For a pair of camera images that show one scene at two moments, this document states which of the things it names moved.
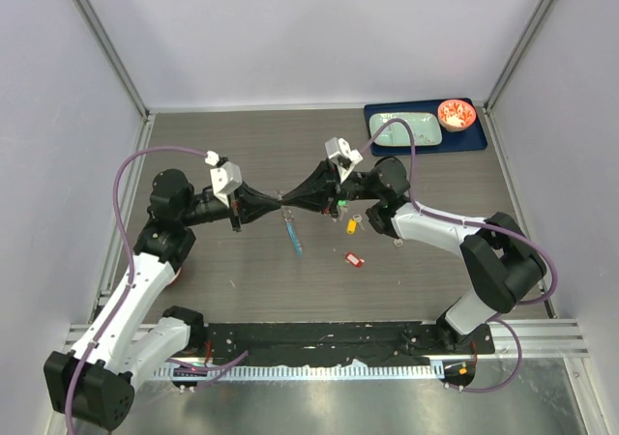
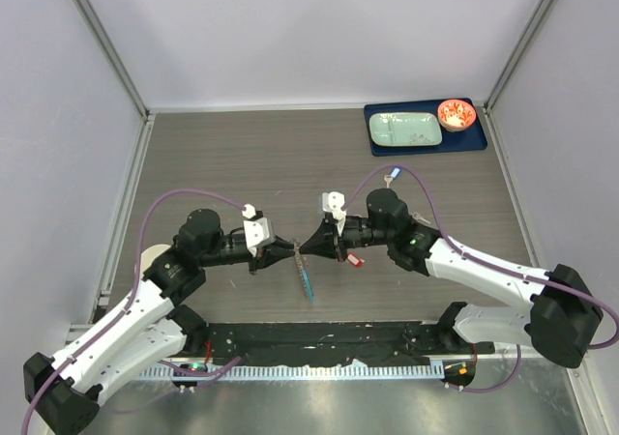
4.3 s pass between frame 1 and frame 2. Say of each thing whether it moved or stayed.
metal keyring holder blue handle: moved
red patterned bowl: stayed
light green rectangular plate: stayed
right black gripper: moved
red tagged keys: stayed
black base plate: stayed
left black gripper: moved
